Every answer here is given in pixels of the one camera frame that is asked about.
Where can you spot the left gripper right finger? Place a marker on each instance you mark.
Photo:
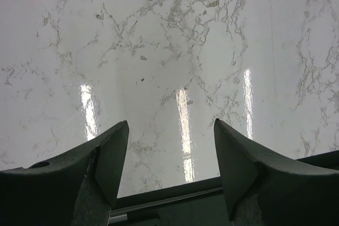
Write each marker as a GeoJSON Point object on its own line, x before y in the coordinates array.
{"type": "Point", "coordinates": [263, 187]}

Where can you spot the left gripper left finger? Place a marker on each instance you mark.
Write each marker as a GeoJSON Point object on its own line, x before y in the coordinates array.
{"type": "Point", "coordinates": [77, 187]}

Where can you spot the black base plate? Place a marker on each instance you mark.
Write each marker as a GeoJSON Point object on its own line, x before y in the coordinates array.
{"type": "Point", "coordinates": [200, 203]}

